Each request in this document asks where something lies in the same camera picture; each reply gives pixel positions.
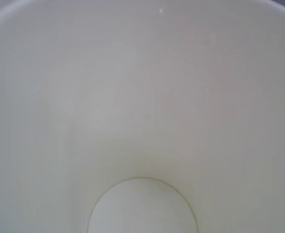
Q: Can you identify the white paper cup green logo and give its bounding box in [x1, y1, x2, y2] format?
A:
[0, 0, 285, 233]

